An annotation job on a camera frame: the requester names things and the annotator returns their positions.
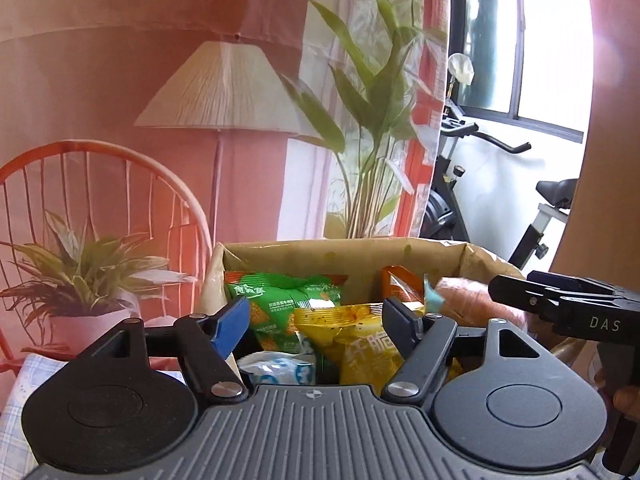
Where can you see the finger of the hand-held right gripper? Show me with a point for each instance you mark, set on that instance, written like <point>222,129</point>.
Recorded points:
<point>520,297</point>
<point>565,281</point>

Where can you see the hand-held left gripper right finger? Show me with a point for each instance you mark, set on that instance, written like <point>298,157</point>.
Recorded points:
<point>400,321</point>

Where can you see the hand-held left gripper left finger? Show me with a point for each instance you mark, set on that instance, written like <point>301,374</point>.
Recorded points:
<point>232,322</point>

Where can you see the small orange snack packet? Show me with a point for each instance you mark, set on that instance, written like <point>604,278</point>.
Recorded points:
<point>400,285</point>

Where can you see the yellow snack packet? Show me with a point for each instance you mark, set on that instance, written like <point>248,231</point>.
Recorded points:
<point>360,345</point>

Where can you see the green snack packet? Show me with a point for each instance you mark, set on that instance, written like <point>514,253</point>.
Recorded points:
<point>280,300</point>

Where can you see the bread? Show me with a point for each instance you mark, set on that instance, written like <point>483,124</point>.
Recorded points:
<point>465,295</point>

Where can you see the white and blue snack wrapper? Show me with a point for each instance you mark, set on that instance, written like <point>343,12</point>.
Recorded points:
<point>275,370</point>

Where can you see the brown cardboard box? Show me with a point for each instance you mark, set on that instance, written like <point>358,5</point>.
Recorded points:
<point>310,255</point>

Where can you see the person's right hand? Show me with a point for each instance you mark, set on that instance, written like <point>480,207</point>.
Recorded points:
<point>629,399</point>

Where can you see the exercise bike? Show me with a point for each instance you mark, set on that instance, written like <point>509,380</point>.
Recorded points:
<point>445,210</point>

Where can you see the wooden board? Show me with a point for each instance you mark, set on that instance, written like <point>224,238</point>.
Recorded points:
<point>615,160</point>

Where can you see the plaid tablecloth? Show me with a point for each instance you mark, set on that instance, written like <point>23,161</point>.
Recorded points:
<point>35,372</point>

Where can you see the window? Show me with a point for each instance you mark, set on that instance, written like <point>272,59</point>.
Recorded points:
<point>550,60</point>

